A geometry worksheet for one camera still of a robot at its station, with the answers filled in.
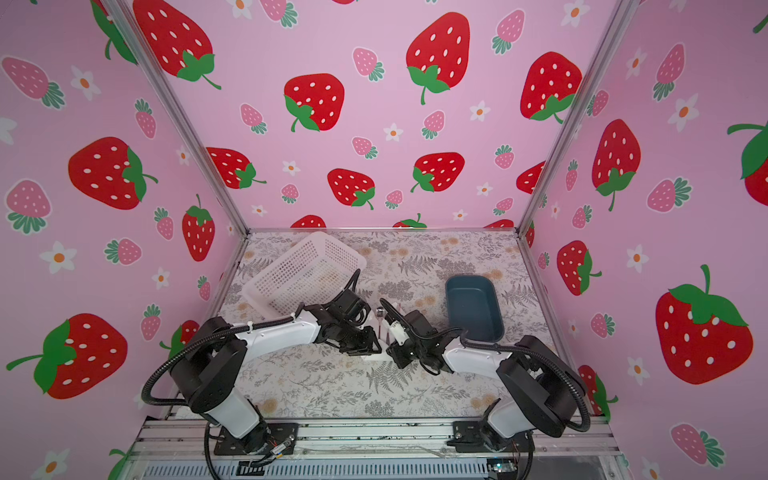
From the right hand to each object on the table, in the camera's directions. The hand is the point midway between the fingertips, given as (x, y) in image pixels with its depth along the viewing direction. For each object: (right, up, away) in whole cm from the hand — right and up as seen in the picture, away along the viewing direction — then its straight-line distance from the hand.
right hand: (387, 349), depth 87 cm
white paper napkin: (-1, +9, -10) cm, 14 cm away
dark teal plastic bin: (+29, +11, +12) cm, 33 cm away
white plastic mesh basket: (-29, +23, +21) cm, 42 cm away
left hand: (-2, 0, -3) cm, 3 cm away
